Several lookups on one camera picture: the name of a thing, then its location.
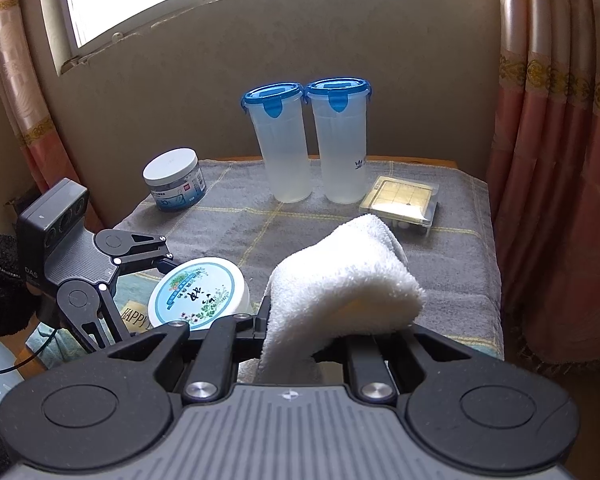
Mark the clear box with yellow board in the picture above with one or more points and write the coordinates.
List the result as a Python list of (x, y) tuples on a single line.
[(397, 200)]

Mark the white lidded wipes tub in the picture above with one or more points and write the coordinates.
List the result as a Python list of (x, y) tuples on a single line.
[(172, 180)]

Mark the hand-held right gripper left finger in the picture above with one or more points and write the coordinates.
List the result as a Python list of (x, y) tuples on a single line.
[(225, 345)]

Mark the white fluffy towel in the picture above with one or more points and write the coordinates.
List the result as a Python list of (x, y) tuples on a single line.
[(340, 280)]

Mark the white round jar green label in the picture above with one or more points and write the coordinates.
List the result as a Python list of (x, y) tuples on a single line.
[(195, 292)]

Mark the tall clear container blue lid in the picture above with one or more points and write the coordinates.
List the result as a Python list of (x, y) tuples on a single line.
[(282, 150)]

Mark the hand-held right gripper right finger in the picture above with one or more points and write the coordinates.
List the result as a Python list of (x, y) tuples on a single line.
[(362, 365)]

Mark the person's left forearm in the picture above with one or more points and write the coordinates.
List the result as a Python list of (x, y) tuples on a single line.
[(0, 285)]

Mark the grey and teal checked tablecloth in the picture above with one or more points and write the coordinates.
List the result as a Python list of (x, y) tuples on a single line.
[(455, 270)]

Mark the light blue printed pillow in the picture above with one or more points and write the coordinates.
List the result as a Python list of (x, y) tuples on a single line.
[(0, 390)]

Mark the tall clear container crown mark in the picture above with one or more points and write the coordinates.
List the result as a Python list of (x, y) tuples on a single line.
[(340, 145)]

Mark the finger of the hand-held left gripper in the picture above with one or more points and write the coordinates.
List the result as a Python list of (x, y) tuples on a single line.
[(150, 255), (112, 320)]

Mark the window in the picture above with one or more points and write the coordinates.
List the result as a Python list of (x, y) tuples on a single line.
[(130, 0)]

